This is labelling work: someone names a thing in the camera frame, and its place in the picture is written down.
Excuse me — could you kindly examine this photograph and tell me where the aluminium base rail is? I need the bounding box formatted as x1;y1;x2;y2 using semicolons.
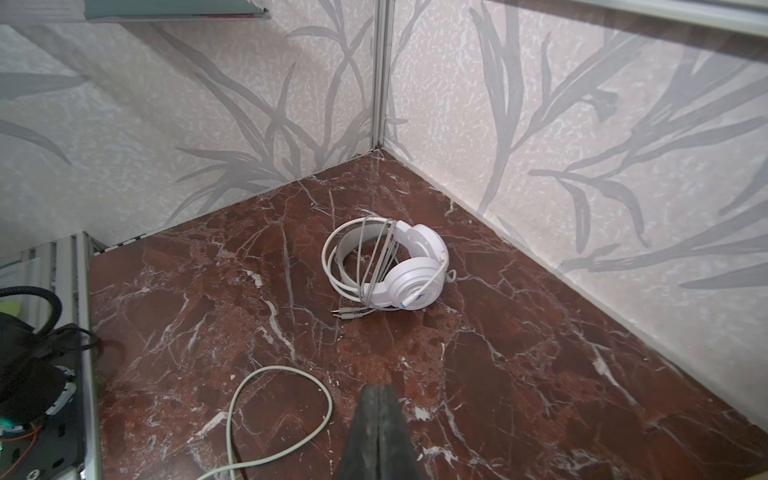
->
1;232;102;479

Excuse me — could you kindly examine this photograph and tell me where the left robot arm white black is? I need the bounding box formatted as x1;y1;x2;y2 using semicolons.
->
1;286;100;479

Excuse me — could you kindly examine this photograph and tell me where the mint green headphone cable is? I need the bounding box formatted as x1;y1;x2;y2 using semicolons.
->
194;364;335;480

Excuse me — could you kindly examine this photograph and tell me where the clear plastic wall shelf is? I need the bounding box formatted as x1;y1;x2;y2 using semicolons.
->
0;0;271;25

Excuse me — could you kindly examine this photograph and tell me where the white headphone cable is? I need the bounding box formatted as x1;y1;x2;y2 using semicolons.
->
331;218;400;320

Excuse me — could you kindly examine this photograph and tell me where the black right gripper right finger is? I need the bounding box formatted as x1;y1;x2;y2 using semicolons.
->
377;385;422;480

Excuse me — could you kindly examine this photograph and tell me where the white over-ear headphones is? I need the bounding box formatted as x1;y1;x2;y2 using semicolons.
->
321;216;456;320

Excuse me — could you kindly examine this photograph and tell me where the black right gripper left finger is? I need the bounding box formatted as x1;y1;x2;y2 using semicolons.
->
334;385;381;480

